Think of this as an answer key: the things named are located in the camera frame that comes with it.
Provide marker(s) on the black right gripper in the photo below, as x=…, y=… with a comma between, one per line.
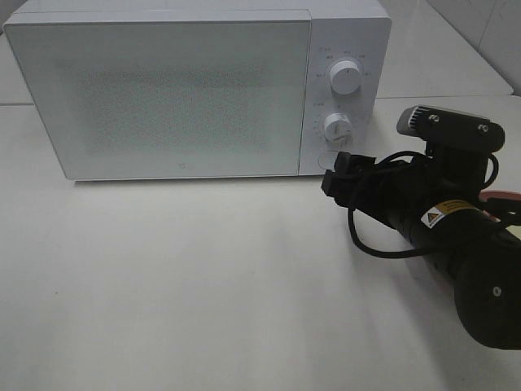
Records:
x=375, y=191

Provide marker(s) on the round white door button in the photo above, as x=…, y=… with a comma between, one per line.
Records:
x=327, y=159

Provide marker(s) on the pink round plate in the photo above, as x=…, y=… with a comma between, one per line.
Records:
x=499, y=204

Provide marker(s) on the white microwave door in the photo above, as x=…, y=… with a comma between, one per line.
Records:
x=139, y=101

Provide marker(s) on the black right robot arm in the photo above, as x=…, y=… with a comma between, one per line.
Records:
x=447, y=225

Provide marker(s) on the white lower microwave knob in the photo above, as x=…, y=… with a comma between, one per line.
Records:
x=337, y=127

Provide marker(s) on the white microwave knob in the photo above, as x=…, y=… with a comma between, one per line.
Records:
x=345, y=77
x=337, y=127

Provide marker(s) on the white upper microwave knob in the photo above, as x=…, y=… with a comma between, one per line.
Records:
x=345, y=77

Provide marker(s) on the white microwave oven body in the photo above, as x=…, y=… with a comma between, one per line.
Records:
x=134, y=90

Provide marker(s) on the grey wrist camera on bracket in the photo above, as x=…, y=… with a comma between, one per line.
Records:
x=460, y=146

